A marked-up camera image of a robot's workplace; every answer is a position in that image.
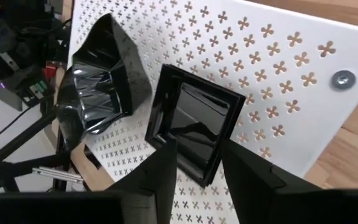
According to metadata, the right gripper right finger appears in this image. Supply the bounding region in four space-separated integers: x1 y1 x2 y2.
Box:
221 139 321 224

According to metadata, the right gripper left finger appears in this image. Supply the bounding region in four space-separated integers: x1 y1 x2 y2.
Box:
106 139 178 224

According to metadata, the black square mini plate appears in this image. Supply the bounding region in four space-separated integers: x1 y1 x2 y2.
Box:
144 63 247 189

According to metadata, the black wavy-edged mini plate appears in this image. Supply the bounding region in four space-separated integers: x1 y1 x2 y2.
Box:
55 12 154 152

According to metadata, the white perforated shelf riser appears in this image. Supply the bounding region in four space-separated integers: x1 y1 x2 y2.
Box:
68 0 358 224

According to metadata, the silver metal bar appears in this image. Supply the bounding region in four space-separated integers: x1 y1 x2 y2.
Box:
32 166 84 184

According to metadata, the black metal stand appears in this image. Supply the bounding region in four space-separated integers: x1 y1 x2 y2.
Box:
0 105 85 194

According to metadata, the grey control box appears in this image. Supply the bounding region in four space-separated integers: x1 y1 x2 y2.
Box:
0 64 56 112

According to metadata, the black aluminium table frame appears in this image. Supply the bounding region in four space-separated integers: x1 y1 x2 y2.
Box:
53 127 107 191

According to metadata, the thin black cable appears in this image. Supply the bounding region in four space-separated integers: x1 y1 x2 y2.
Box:
0 105 34 149

